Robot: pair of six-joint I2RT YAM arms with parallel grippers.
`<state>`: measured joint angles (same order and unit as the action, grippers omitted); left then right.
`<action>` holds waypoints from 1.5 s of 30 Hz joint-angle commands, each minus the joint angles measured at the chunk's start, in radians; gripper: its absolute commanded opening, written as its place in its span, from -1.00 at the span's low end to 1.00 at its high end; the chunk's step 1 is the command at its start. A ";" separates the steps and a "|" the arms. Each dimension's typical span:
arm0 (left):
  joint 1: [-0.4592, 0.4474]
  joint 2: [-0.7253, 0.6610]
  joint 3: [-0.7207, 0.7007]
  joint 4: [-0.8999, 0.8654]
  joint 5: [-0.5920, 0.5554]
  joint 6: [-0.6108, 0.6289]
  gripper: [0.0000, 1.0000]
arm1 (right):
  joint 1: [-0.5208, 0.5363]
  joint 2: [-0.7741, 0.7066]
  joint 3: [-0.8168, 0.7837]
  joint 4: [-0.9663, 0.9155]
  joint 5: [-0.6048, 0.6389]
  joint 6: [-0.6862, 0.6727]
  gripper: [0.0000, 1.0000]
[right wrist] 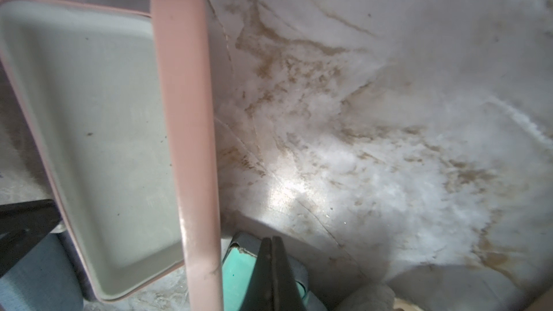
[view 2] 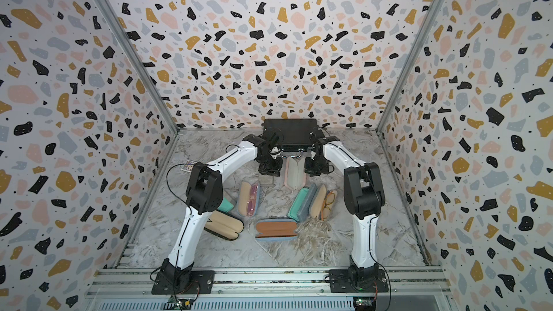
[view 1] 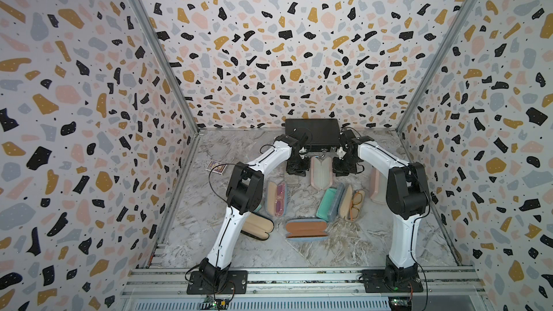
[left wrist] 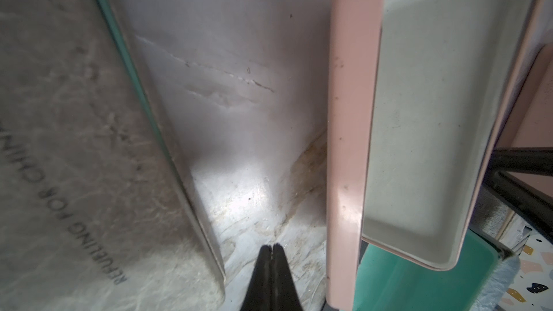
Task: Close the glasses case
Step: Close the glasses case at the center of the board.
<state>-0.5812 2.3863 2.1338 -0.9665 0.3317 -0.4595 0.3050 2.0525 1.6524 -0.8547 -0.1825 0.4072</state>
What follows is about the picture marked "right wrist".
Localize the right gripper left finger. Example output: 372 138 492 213
240 238 274 311

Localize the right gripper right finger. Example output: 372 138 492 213
272 236 306 311

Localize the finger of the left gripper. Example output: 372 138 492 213
0 200 62 277

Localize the pink glasses case grey lining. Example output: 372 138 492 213
1 0 223 310

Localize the grey case mint lining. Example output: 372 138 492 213
222 232 327 310

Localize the beige case with brown glasses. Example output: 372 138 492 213
334 284 423 311

